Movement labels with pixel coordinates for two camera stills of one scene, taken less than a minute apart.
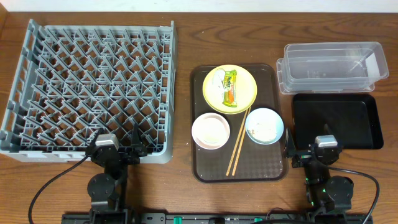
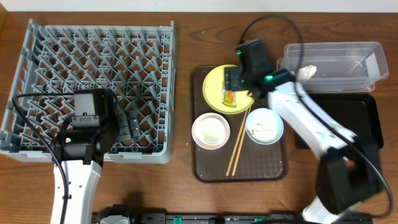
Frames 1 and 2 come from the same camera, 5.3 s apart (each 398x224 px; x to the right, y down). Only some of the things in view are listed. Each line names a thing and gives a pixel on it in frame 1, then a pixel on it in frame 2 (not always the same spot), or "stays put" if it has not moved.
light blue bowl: [264, 126] stays put
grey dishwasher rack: [71, 81] stays put
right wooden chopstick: [241, 142] stays put
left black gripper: [121, 154] to [128, 125]
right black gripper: [306, 156] to [234, 78]
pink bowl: [211, 130] stays put
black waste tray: [353, 118] stays put
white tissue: [217, 83] to [305, 73]
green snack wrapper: [229, 93] stays put
